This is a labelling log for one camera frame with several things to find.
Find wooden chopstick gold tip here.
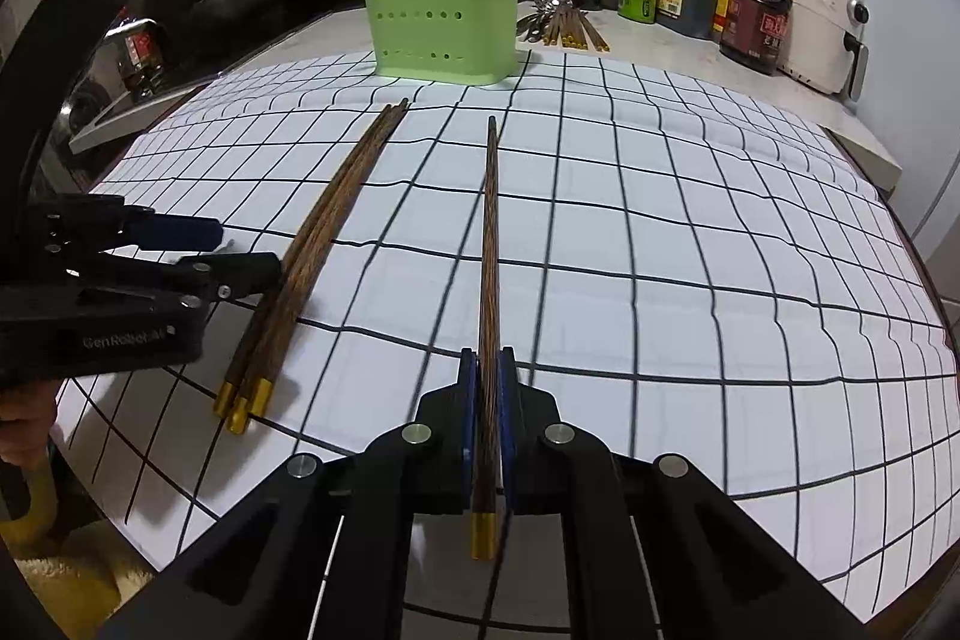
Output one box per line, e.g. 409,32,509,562
231,97,410,432
224,99,407,437
211,100,399,421
470,115,501,562

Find person's left hand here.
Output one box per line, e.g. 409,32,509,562
0,380,62,471

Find yellow fluffy towel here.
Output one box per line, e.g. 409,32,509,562
2,461,155,638

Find white black checkered cloth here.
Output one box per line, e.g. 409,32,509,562
55,52,958,619

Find green plastic utensil holder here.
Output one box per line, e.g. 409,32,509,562
364,0,517,86

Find metal spoon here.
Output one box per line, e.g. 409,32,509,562
516,0,573,44

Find pile of spare chopsticks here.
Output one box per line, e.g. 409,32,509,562
534,8,610,52

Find dark soy sauce bottle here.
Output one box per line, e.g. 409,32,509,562
719,0,793,74

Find white air fryer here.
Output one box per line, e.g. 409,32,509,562
779,0,871,103

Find white refrigerator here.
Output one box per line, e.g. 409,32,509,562
857,0,958,259

